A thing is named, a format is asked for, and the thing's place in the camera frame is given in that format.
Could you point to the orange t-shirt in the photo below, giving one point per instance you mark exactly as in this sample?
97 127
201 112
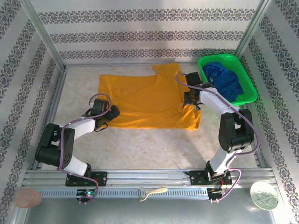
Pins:
144 100

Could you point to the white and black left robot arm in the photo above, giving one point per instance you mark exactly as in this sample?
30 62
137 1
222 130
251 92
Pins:
81 127

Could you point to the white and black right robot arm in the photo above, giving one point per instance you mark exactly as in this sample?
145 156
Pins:
217 100

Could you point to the blue cloth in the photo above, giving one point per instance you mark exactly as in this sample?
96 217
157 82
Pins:
226 81

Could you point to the green plastic mesh basket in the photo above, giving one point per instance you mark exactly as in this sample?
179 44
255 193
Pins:
245 74

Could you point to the small circuit board green light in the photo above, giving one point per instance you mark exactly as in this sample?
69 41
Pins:
87 193

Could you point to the pink round disc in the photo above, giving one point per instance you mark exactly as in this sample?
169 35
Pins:
28 198

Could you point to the green patterned round disc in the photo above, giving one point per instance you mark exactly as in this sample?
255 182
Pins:
264 196

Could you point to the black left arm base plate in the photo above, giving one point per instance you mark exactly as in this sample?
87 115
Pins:
101 178

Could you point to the long aluminium base rail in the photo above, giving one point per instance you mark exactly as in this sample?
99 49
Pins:
144 177

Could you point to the aluminium frame post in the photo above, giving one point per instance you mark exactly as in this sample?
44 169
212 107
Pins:
251 25
42 30

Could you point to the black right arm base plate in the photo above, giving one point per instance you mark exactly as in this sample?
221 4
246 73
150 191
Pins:
196 178

